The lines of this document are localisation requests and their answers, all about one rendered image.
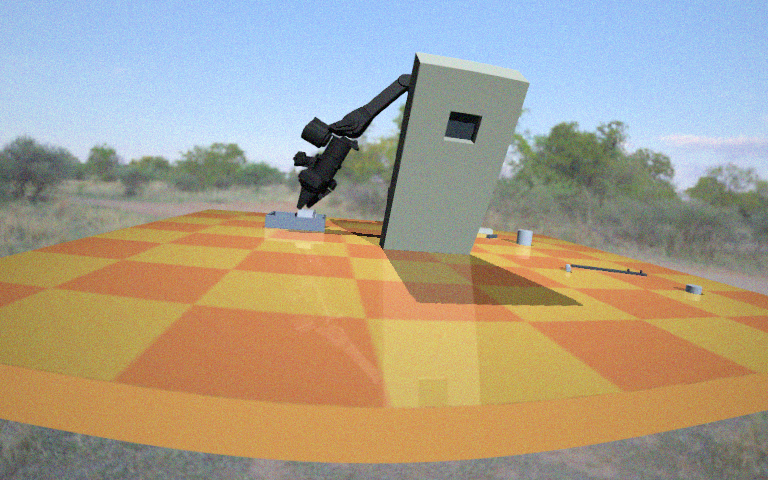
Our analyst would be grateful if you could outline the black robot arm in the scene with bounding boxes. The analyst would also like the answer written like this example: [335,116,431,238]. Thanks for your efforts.
[292,74,411,171]

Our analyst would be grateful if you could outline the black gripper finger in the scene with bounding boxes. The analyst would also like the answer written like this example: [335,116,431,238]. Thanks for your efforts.
[306,187,332,209]
[297,179,321,210]

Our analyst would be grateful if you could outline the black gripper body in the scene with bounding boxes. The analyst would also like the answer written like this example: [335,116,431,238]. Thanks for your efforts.
[298,151,342,191]

